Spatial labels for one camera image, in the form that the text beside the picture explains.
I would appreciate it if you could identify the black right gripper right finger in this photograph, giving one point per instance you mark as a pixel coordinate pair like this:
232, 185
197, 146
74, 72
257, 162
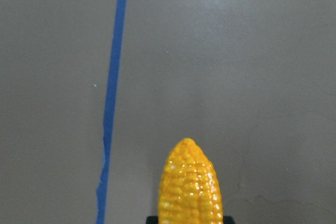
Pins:
228, 220

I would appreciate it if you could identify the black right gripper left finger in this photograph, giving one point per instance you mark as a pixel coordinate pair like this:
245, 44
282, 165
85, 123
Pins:
152, 220

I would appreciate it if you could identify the yellow plastic corn cob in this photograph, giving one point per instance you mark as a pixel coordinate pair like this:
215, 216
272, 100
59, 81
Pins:
189, 190

